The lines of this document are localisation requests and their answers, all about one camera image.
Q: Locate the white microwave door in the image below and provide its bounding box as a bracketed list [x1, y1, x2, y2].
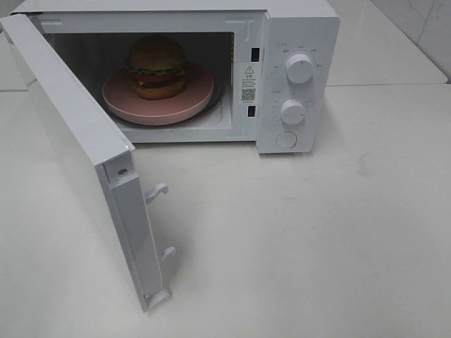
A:
[1, 14, 175, 311]

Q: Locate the toy hamburger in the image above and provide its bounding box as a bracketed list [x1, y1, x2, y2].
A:
[125, 35, 186, 100]

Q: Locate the pink round plate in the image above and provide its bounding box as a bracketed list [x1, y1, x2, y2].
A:
[102, 63, 214, 126]

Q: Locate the glass microwave turntable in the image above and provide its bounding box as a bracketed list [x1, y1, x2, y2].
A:
[105, 84, 223, 126]

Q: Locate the white microwave oven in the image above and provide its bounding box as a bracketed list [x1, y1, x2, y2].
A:
[7, 1, 340, 153]

